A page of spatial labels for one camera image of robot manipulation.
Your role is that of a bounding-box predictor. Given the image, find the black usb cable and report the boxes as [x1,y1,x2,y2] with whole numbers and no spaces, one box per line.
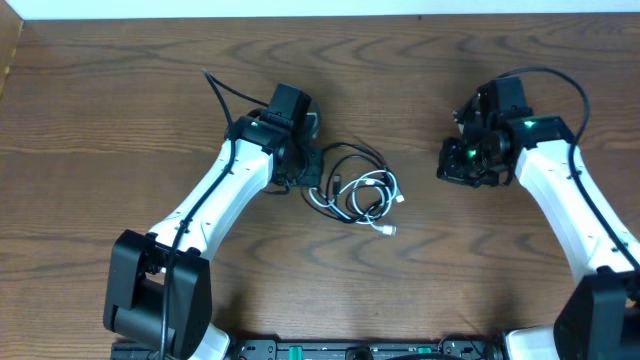
[299,142,399,225]

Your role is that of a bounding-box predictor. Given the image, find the white usb cable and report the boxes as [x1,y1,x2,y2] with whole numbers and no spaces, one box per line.
[307,169,406,237]

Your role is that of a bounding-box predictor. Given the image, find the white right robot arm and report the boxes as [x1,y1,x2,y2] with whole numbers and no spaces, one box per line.
[437,76,639,359]

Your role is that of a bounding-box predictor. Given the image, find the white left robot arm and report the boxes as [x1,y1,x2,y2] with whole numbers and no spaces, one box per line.
[103,84,322,359]

